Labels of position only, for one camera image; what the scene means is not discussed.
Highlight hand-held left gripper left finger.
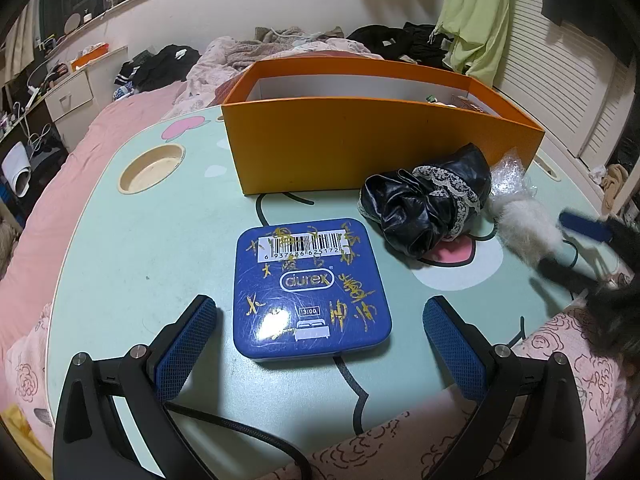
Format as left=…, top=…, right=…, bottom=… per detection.
left=52, top=294, right=218, bottom=480

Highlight clear plastic bag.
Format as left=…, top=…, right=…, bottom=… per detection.
left=487, top=146, right=538, bottom=201

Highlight white slipper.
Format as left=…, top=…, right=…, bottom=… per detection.
left=0, top=141, right=33, bottom=197

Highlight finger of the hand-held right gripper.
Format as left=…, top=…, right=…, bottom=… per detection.
left=537, top=255, right=601, bottom=297
left=557, top=210, right=616, bottom=246

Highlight yellow cloth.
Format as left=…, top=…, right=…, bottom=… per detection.
left=0, top=405, right=53, bottom=480

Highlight orange cardboard box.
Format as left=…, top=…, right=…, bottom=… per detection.
left=221, top=57, right=546, bottom=197

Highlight black braided cable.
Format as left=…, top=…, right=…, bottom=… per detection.
left=170, top=402, right=313, bottom=480

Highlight white louvered doors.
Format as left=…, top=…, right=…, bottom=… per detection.
left=492, top=15, right=636, bottom=171

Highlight pink bed sheet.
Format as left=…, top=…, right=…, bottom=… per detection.
left=0, top=80, right=201, bottom=411

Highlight pink floral blanket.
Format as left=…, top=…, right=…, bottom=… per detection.
left=0, top=302, right=638, bottom=480

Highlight dark hanging cloth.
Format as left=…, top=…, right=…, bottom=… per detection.
left=542, top=0, right=640, bottom=66

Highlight orange tissue box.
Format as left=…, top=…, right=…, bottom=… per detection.
left=70, top=42, right=111, bottom=71

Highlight black clothes pile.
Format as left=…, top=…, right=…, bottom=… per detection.
left=116, top=45, right=201, bottom=93
left=346, top=22, right=456, bottom=68

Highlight green hanging cloth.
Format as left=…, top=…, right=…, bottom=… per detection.
left=434, top=0, right=516, bottom=86

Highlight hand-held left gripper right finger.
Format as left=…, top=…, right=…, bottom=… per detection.
left=422, top=295, right=587, bottom=480

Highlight brown white furry tail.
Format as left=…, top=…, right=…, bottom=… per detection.
left=487, top=195, right=563, bottom=266

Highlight beige cloth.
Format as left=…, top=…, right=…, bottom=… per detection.
left=600, top=165, right=633, bottom=211

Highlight beige knit blanket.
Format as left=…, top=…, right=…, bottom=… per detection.
left=255, top=25, right=346, bottom=45

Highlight pink fluffy blanket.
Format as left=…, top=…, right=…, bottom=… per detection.
left=175, top=35, right=386, bottom=116

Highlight white drawer cabinet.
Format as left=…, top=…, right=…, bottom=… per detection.
left=44, top=67, right=96, bottom=123

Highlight black leather lace garment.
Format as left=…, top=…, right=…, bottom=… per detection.
left=359, top=142, right=493, bottom=261

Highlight blue tin box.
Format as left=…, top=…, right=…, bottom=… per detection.
left=233, top=218, right=393, bottom=365

